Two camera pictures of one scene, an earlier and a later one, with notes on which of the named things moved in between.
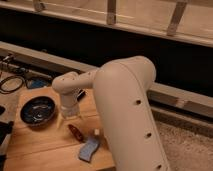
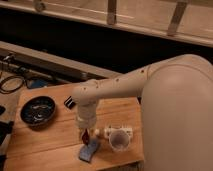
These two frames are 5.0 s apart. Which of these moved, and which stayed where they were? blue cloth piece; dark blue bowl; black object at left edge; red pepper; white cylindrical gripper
Moved: red pepper; white cylindrical gripper
Stayed: black object at left edge; dark blue bowl; blue cloth piece
